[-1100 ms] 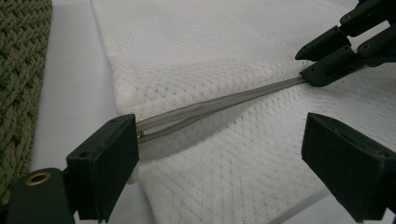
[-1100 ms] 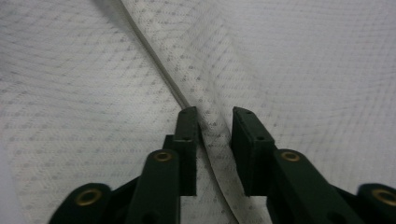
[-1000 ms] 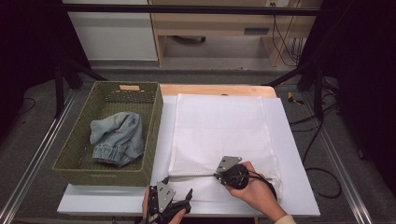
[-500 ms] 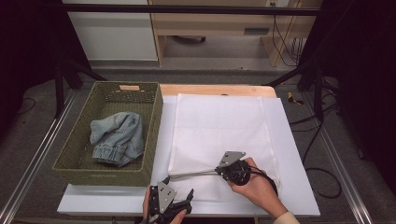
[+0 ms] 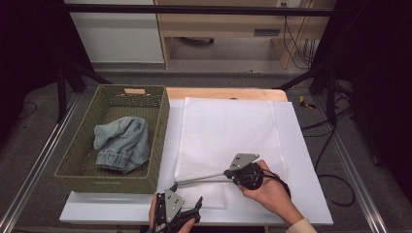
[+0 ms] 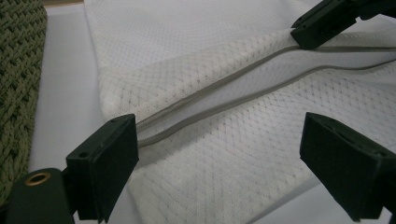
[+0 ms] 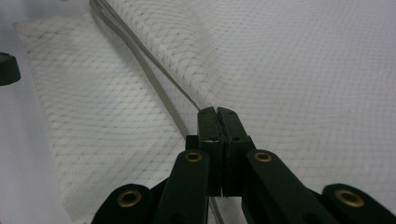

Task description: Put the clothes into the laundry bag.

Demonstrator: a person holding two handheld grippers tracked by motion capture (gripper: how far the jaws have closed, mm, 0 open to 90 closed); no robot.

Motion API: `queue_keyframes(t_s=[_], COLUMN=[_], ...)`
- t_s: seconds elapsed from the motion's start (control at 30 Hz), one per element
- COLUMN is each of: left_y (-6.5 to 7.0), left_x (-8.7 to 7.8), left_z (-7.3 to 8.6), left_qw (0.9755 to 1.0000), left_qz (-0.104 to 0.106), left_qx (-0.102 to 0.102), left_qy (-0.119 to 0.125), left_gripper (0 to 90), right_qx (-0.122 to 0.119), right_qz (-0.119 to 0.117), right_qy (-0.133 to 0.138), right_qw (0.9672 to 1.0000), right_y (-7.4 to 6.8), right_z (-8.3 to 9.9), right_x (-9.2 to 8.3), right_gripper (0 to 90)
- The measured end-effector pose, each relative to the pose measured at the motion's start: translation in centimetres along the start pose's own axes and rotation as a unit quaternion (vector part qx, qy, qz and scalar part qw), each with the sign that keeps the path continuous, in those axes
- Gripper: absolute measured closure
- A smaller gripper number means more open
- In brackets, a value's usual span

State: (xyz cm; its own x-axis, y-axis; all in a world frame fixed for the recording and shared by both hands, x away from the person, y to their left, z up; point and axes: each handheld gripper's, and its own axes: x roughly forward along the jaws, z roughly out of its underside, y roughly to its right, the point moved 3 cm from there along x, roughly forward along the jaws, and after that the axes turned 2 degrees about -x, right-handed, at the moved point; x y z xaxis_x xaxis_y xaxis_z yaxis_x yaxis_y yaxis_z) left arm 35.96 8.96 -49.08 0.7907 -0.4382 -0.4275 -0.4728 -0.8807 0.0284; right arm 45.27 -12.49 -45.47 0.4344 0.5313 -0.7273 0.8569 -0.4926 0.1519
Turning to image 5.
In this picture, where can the green woven basket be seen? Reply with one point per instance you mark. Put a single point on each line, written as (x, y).
(113, 110)

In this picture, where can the black chair base leg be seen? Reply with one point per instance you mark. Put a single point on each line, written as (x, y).
(197, 41)

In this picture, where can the person's right hand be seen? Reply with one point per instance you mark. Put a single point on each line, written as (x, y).
(272, 194)

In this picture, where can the aluminium rail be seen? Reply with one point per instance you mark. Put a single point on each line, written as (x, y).
(356, 184)
(35, 168)

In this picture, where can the light wooden desk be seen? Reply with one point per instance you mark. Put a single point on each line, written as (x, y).
(223, 26)

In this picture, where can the black horizontal frame bar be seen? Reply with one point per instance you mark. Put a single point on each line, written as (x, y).
(194, 9)

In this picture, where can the light blue denim jeans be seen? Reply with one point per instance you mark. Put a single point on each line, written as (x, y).
(123, 139)

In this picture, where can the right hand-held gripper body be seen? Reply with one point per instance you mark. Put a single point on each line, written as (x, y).
(243, 160)

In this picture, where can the white wall socket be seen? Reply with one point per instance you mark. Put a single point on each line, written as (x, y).
(288, 3)

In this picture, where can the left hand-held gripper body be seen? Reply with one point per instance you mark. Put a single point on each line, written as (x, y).
(173, 204)

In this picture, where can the black curtain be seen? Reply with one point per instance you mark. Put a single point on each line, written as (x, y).
(29, 48)
(379, 81)

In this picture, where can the white cabinet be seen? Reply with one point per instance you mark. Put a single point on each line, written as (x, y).
(120, 39)

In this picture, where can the yellow and black tool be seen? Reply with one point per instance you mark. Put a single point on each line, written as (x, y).
(305, 103)

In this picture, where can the white mesh laundry bag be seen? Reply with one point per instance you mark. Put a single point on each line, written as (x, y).
(220, 129)

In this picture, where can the person's left hand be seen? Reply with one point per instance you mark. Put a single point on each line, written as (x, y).
(152, 210)

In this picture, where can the black metal stand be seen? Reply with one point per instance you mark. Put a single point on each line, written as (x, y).
(61, 90)
(330, 87)

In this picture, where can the white board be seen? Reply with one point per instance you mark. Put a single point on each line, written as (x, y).
(301, 145)

